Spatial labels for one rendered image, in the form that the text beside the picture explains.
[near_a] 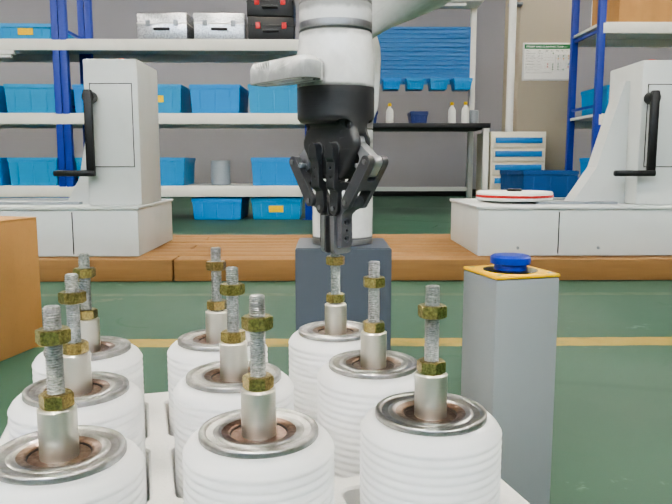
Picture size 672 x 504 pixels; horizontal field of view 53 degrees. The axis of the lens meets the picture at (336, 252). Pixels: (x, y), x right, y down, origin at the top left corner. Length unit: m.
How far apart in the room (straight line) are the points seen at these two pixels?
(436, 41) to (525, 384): 6.02
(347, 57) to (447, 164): 8.35
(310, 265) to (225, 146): 7.98
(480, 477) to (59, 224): 2.35
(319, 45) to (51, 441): 0.40
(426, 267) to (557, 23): 4.88
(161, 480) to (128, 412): 0.07
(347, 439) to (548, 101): 6.50
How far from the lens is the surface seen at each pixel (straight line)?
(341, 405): 0.55
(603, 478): 1.03
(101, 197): 2.69
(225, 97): 5.22
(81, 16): 6.10
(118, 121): 2.67
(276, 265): 2.44
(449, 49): 6.63
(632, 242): 2.75
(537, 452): 0.74
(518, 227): 2.60
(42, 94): 5.58
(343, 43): 0.65
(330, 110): 0.64
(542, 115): 6.94
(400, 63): 6.55
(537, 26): 7.02
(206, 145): 8.98
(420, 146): 8.92
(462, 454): 0.44
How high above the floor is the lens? 0.42
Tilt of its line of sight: 7 degrees down
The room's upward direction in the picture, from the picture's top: straight up
